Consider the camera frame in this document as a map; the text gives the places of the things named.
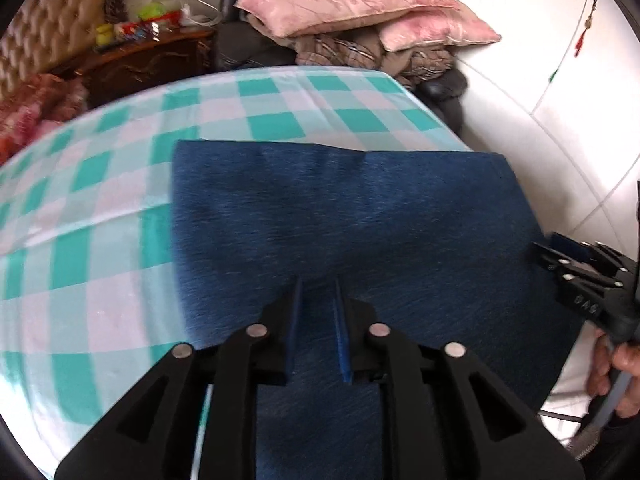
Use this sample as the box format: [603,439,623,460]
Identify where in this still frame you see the brown striped folded blanket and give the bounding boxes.
[245,12,456,91]

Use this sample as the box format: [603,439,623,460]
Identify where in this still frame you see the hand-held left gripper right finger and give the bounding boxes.
[332,277,586,480]

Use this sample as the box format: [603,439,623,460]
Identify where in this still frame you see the red floral blanket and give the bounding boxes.
[0,72,91,166]

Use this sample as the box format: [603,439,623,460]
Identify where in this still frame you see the white wardrobe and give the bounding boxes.
[420,0,640,261]

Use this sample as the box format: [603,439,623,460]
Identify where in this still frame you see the red tassel ornament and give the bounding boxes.
[573,0,601,61]

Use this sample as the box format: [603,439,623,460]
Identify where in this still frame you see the small pink pillow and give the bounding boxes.
[377,7,502,53]

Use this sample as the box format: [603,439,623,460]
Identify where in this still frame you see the person's right hand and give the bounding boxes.
[586,329,640,419]

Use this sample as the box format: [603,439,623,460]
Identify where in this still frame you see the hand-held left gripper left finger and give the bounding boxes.
[54,277,306,480]

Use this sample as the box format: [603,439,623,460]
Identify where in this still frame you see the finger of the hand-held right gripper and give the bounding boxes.
[549,232,627,274]
[532,242,577,287]

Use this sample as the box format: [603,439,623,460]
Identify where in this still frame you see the black leather armchair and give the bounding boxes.
[215,0,468,133]

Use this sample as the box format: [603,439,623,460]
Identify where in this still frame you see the tufted tan headboard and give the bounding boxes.
[0,0,132,103]

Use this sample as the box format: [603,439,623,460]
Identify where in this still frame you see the white charger with cable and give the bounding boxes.
[179,0,222,27]

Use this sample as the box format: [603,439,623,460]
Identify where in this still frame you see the blue denim pants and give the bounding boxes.
[171,140,586,480]

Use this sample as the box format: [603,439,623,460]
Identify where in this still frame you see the green white checked tablecloth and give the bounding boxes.
[0,65,596,480]

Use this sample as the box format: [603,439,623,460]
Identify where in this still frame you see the dark wooden nightstand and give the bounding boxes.
[50,27,216,111]

